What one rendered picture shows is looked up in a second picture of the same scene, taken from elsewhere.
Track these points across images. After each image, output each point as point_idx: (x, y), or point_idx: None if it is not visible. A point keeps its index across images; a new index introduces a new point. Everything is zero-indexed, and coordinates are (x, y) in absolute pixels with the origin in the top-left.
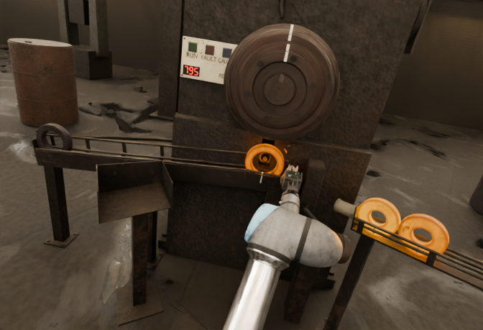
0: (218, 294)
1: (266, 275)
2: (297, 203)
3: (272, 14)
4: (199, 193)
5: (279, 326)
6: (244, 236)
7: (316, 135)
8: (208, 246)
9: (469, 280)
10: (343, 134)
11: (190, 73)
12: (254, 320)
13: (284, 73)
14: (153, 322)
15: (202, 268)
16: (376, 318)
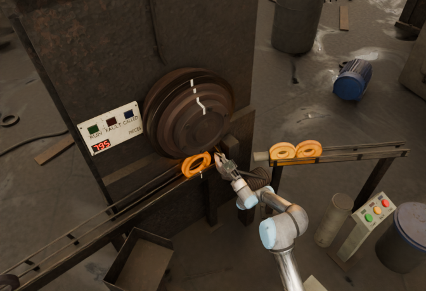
0: (201, 248)
1: (291, 257)
2: (245, 184)
3: (153, 63)
4: None
5: (246, 232)
6: (267, 248)
7: None
8: (172, 228)
9: (335, 160)
10: None
11: (101, 148)
12: (298, 278)
13: (205, 119)
14: None
15: (175, 242)
16: (281, 181)
